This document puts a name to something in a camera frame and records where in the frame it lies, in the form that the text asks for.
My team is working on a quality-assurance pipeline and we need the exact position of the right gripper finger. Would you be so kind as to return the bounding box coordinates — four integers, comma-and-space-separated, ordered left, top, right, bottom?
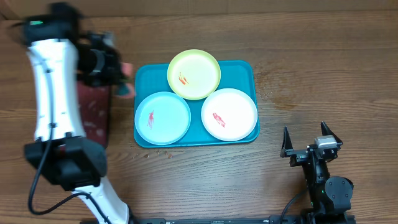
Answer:
320, 121, 343, 146
281, 126, 293, 151

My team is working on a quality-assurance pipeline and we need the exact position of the red and green sponge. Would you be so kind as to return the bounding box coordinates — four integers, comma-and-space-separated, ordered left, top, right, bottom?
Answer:
115, 62, 136, 99

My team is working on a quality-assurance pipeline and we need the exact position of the light blue plate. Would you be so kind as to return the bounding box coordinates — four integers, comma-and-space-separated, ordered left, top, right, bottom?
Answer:
134, 91, 191, 146

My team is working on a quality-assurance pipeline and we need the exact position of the yellow-green plate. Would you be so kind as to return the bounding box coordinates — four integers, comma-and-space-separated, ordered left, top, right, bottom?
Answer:
167, 49, 221, 100

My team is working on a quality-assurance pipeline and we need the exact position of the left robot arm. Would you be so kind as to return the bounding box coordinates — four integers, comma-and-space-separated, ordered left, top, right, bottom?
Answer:
22, 2, 134, 223

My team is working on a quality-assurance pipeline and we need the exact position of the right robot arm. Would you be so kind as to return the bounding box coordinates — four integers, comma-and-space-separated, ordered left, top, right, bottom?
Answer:
279, 121, 356, 223

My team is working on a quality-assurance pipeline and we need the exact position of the black and red tray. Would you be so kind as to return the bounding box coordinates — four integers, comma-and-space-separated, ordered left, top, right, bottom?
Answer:
77, 82, 111, 148

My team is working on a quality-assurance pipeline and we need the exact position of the teal plastic serving tray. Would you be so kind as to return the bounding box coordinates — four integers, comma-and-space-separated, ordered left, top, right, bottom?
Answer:
134, 60, 257, 147

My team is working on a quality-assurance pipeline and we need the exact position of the white plate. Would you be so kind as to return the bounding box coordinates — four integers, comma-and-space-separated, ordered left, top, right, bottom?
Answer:
201, 88, 258, 142

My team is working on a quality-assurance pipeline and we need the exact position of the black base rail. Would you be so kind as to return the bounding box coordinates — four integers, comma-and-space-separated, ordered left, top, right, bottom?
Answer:
80, 213, 356, 224

